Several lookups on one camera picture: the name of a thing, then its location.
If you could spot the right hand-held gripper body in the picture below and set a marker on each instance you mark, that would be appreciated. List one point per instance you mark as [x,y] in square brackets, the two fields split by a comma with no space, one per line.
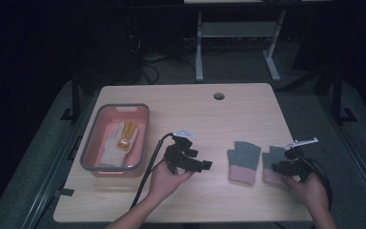
[298,167]

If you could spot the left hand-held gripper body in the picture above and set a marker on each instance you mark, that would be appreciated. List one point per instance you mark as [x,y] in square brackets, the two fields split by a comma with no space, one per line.
[178,156]

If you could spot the grey and pink fingerless glove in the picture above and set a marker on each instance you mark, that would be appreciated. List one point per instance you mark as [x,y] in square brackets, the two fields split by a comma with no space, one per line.
[243,159]
[271,159]

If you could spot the beige glove with orange animal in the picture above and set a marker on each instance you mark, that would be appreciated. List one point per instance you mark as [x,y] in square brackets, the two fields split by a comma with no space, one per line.
[117,149]

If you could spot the pink basin with grey rim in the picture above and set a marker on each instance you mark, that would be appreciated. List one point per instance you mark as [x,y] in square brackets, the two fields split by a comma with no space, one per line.
[95,149]

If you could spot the person's right hand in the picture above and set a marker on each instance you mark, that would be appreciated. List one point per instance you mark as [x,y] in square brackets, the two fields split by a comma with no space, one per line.
[313,192]

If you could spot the person's left hand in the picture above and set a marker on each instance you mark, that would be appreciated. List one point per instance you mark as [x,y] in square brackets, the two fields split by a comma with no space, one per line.
[163,183]

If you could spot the black metal stand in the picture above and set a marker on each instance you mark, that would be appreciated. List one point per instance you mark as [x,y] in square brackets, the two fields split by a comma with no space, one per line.
[75,95]
[337,95]

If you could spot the black table clamp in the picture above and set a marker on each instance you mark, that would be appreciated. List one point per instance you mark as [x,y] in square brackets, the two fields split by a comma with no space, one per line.
[64,192]

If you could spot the grey metal rail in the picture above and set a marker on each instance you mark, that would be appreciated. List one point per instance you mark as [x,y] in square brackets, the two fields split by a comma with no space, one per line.
[352,152]
[55,165]

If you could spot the white metal desk frame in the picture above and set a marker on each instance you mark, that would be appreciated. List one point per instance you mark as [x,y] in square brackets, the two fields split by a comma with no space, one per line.
[235,29]

